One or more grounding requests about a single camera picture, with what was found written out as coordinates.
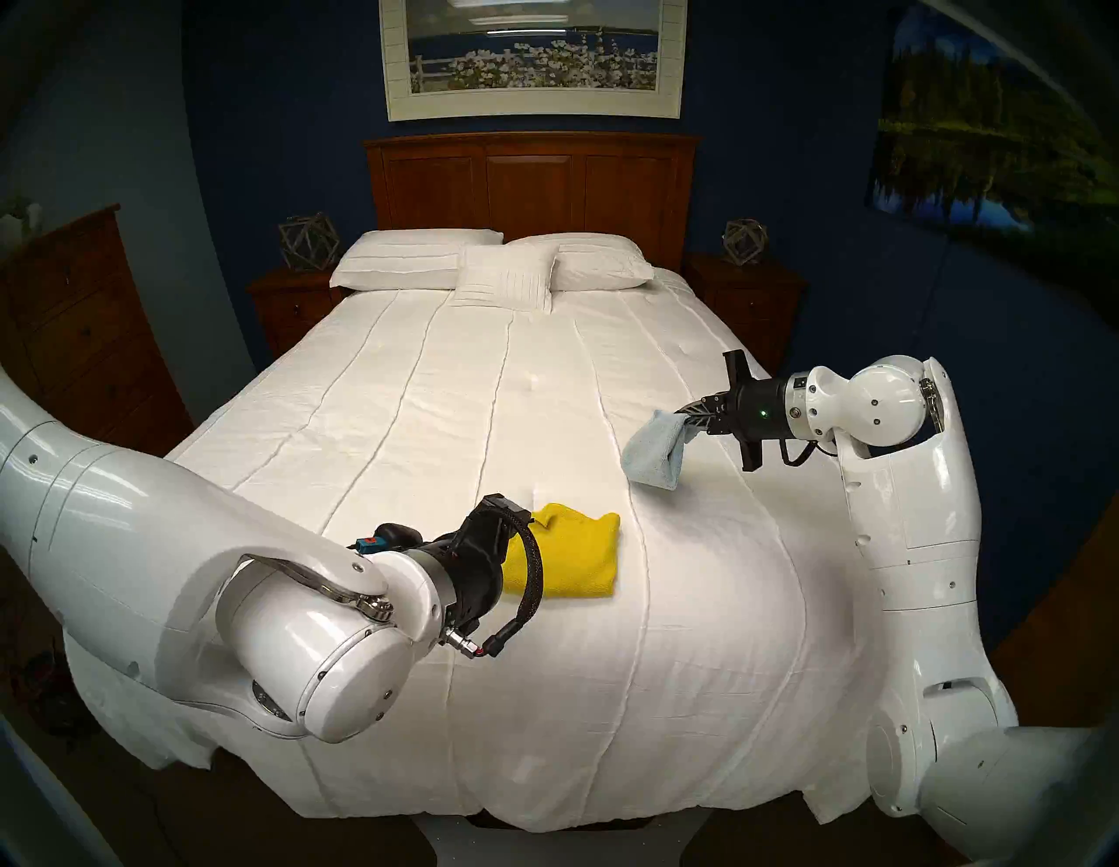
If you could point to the forest lake wall poster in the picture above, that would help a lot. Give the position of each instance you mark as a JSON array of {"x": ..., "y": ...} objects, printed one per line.
[{"x": 962, "y": 131}]

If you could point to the white framed flower picture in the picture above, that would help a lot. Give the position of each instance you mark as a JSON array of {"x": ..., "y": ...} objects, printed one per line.
[{"x": 533, "y": 52}]

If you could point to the brown wooden nightstand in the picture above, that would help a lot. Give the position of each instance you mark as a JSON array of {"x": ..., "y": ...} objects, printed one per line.
[
  {"x": 288, "y": 310},
  {"x": 752, "y": 306}
]

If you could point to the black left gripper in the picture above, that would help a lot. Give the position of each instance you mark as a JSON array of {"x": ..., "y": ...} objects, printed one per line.
[{"x": 476, "y": 568}]

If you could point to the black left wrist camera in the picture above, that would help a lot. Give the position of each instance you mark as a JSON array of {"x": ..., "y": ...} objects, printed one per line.
[{"x": 393, "y": 533}]

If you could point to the light blue hand towel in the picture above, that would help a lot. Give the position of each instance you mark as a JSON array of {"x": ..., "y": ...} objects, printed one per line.
[{"x": 651, "y": 450}]

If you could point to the large white pillow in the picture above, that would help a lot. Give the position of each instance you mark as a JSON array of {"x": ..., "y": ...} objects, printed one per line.
[
  {"x": 393, "y": 258},
  {"x": 603, "y": 262}
]

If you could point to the small white pleated pillow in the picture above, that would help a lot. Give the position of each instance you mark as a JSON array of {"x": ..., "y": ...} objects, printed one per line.
[{"x": 507, "y": 280}]

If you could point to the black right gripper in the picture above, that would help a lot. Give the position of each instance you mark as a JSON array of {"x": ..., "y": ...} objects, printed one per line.
[{"x": 761, "y": 411}]

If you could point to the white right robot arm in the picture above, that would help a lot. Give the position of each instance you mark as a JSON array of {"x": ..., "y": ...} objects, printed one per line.
[{"x": 909, "y": 524}]

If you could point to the brown wooden dresser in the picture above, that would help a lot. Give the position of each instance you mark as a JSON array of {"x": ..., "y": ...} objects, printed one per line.
[{"x": 87, "y": 332}]

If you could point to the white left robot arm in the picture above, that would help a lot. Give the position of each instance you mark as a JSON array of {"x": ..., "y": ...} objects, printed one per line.
[{"x": 131, "y": 542}]

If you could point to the white bed with comforter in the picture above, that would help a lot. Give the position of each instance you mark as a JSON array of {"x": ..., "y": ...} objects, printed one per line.
[{"x": 489, "y": 393}]

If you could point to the brown wooden headboard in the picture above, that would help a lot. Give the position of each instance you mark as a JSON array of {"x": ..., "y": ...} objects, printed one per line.
[{"x": 533, "y": 192}]

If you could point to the yellow microfiber hand towel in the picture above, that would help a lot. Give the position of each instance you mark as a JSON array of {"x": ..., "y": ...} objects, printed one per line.
[{"x": 577, "y": 551}]

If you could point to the small white plant vase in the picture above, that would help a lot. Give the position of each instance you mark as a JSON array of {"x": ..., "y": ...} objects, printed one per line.
[{"x": 19, "y": 218}]

